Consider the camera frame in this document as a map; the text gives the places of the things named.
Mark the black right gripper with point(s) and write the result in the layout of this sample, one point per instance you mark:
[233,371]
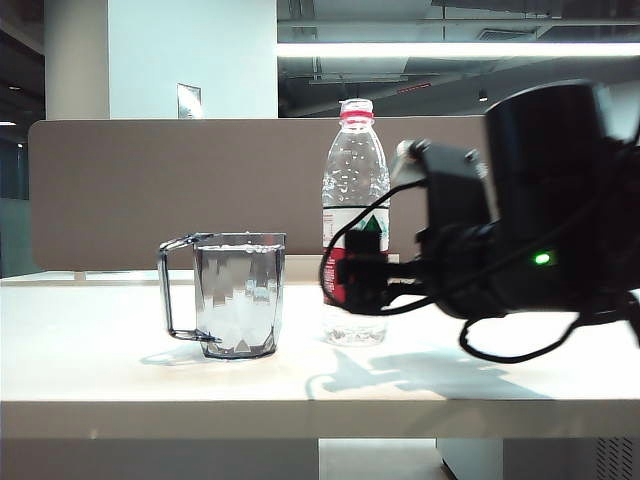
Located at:
[460,270]

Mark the Nongfu Spring water bottle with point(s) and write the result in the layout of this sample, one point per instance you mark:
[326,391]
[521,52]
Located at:
[355,165]

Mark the transparent grey octagonal mug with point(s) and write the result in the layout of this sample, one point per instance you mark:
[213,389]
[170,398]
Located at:
[240,300]

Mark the black ceiling spotlight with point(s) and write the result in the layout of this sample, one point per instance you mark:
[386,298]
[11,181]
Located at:
[483,95]

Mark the grey vented cabinet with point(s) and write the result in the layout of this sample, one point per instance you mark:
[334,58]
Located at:
[550,460]

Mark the brown desk partition panel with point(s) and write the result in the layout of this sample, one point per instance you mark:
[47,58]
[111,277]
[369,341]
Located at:
[125,190]

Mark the table support panel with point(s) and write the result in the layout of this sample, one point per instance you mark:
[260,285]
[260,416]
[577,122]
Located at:
[150,460]

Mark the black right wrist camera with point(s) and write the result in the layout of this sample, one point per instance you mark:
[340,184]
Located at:
[365,270]

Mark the framed wall sign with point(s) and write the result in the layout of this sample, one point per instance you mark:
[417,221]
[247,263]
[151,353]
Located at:
[189,102]

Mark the white partition bracket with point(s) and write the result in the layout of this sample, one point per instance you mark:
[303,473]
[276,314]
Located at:
[80,275]

